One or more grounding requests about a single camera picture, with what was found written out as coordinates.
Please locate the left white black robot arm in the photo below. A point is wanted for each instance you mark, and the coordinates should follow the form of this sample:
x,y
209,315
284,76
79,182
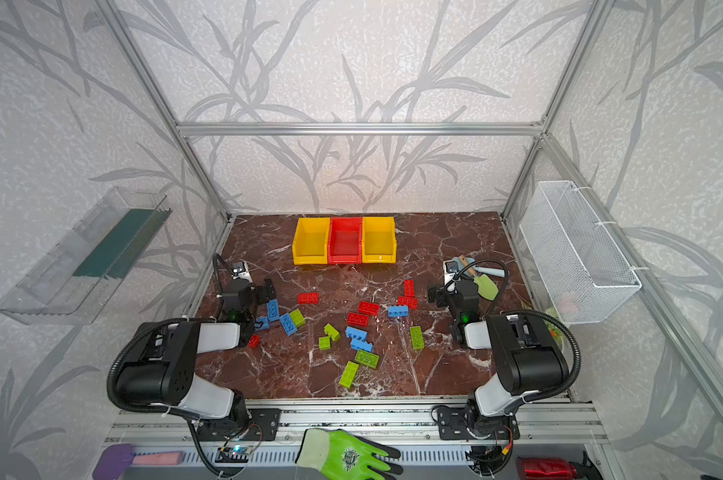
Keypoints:
x,y
156,371

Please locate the clear plastic wall shelf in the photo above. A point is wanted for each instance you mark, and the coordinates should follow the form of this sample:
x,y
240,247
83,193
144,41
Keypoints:
x,y
72,284

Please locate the green lego brick bottom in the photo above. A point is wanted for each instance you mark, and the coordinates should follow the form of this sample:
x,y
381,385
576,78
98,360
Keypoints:
x,y
349,374

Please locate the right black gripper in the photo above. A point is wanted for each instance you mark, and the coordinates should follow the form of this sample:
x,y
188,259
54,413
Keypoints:
x,y
440,294

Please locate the right yellow bin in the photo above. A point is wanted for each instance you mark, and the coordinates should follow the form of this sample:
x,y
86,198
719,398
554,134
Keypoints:
x,y
379,242

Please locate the yellow bin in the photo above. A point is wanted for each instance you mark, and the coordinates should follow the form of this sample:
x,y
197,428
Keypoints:
x,y
310,244
379,242

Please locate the left yellow bin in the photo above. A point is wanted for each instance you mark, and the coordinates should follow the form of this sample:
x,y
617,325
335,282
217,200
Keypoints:
x,y
310,244

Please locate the small red lego brick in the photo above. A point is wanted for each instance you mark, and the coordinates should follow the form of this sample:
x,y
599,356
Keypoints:
x,y
254,341

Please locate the potted plant red flowers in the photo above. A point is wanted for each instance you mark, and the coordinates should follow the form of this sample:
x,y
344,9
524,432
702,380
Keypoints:
x,y
555,331

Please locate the red middle bin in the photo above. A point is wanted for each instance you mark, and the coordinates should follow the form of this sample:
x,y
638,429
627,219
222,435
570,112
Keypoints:
x,y
346,240

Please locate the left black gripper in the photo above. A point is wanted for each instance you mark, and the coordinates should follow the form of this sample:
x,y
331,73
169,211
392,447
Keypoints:
x,y
263,294

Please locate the white wire mesh basket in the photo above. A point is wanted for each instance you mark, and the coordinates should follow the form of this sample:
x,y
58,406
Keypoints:
x,y
585,273

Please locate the green work glove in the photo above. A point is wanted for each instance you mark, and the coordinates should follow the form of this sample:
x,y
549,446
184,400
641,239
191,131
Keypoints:
x,y
340,455

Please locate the blue lego brick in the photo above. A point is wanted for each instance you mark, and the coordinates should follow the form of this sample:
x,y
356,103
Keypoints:
x,y
356,333
398,311
262,323
273,310
361,345

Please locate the red tool at bottom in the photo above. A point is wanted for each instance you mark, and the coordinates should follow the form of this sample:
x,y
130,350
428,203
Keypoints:
x,y
531,468

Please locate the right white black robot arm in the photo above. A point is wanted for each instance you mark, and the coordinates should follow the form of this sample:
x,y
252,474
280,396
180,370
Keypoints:
x,y
535,357

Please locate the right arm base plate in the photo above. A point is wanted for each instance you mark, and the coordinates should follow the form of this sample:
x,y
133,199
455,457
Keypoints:
x,y
465,423

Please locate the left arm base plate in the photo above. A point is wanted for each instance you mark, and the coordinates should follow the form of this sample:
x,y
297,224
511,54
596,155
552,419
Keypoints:
x,y
259,424

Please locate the green lego brick left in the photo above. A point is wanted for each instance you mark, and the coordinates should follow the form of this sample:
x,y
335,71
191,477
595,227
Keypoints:
x,y
297,318

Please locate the blue lego brick left diagonal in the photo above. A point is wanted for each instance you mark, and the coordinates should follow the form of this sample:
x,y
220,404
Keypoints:
x,y
288,324

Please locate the green garden trowel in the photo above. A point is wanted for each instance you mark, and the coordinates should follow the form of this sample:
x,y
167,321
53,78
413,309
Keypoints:
x,y
487,288

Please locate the green lego brick right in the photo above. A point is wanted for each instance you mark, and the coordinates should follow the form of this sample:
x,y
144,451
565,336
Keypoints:
x,y
417,338

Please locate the green lego brick lower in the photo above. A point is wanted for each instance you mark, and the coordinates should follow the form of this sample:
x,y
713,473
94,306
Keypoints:
x,y
367,359

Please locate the small circuit board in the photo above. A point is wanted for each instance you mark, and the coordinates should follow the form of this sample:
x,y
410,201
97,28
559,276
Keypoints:
x,y
235,454

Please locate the green lego brick center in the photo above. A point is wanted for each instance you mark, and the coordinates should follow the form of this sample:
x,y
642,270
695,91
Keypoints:
x,y
332,332

